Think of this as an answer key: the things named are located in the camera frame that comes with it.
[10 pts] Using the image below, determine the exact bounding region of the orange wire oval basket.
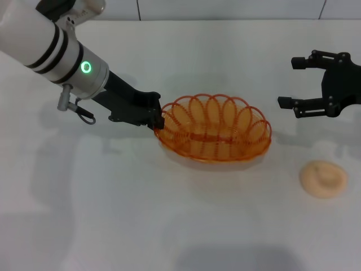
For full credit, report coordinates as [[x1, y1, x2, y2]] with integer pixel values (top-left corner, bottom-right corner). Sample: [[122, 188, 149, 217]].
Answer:
[[153, 93, 273, 163]]

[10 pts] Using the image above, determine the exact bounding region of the pale round bread bun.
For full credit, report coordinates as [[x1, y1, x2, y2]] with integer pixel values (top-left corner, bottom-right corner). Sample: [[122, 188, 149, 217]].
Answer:
[[299, 160, 349, 199]]

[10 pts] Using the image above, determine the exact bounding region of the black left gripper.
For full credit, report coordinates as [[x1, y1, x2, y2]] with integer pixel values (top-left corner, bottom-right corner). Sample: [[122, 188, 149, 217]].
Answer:
[[91, 69, 166, 132]]

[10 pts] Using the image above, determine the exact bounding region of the grey left wrist cable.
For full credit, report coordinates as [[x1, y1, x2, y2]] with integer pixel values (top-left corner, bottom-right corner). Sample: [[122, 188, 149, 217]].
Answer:
[[57, 84, 97, 126]]

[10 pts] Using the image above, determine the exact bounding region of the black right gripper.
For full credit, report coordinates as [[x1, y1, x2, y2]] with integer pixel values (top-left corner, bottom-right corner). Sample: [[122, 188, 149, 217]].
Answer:
[[277, 50, 361, 119]]

